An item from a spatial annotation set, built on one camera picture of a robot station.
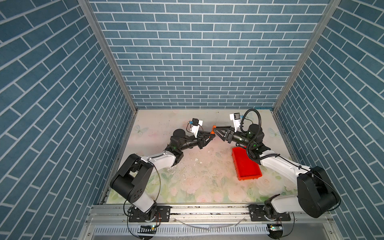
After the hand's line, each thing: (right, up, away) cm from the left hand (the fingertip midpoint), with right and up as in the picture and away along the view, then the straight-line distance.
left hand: (213, 136), depth 77 cm
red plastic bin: (+20, -19, +9) cm, 29 cm away
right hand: (0, +4, -2) cm, 5 cm away
